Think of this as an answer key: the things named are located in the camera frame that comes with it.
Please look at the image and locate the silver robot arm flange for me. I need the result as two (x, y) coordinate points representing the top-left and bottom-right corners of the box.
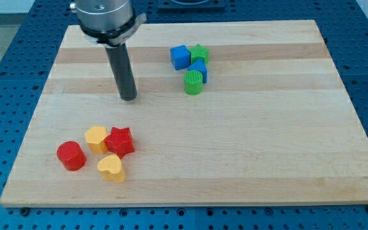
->
(70, 0), (147, 49)

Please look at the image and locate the green cylinder block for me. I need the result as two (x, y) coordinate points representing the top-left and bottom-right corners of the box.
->
(184, 70), (203, 95)

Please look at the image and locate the light wooden board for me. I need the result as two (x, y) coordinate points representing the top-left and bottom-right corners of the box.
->
(0, 20), (368, 208)

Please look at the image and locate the blue triangle block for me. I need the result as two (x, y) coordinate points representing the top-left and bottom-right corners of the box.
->
(188, 59), (208, 84)

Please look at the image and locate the blue cube block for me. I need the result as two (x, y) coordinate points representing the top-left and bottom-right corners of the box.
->
(170, 45), (190, 70)

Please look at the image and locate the green star block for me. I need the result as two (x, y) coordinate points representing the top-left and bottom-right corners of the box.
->
(189, 44), (210, 64)

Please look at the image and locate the red star block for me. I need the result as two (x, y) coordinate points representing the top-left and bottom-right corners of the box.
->
(104, 127), (135, 159)

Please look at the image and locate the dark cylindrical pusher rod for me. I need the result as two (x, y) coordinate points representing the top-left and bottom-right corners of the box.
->
(105, 43), (137, 101)

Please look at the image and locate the yellow heart block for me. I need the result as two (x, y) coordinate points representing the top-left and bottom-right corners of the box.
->
(96, 155), (126, 183)

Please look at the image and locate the yellow hexagon block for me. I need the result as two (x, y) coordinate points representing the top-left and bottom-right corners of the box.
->
(84, 126), (108, 154)

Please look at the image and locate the red cylinder block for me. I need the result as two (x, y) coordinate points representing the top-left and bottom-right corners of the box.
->
(57, 141), (86, 171)

